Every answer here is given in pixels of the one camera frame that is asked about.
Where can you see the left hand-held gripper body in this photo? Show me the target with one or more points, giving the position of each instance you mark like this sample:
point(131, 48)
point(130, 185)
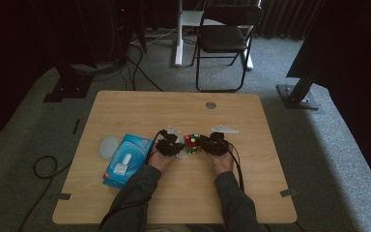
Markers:
point(167, 148)

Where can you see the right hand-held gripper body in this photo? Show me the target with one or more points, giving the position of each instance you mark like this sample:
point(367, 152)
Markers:
point(217, 146)

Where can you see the multicoloured puzzle cube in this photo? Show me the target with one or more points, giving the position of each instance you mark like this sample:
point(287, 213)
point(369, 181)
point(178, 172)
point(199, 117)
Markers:
point(192, 143)

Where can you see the person's left hand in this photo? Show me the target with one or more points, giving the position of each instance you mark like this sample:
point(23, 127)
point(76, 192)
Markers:
point(159, 161)

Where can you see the person's right hand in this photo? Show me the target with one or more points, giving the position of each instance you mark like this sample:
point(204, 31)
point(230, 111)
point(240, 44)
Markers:
point(221, 162)

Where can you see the grey round table grommet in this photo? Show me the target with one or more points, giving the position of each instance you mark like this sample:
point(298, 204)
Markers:
point(210, 105)

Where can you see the blue tissue pack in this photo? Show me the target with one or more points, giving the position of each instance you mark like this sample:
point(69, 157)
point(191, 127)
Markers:
point(127, 160)

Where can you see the translucent round lid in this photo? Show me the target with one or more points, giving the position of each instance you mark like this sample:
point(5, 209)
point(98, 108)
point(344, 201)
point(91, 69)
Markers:
point(108, 147)

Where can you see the grey tape piece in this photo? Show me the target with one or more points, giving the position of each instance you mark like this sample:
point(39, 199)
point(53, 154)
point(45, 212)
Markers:
point(288, 192)
point(64, 196)

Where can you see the black tape strip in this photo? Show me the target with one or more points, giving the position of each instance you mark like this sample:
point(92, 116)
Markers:
point(76, 126)

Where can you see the black folding chair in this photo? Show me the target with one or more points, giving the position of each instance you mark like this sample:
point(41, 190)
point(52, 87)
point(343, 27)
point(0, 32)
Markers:
point(220, 38)

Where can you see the black stand with base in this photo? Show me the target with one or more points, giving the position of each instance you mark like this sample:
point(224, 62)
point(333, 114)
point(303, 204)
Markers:
point(69, 87)

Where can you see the dark pleated curtain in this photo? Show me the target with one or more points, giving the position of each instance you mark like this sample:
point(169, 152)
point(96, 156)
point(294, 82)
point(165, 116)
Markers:
point(286, 19)

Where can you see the metal stand with base plate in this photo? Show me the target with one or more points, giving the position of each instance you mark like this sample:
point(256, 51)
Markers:
point(298, 96)

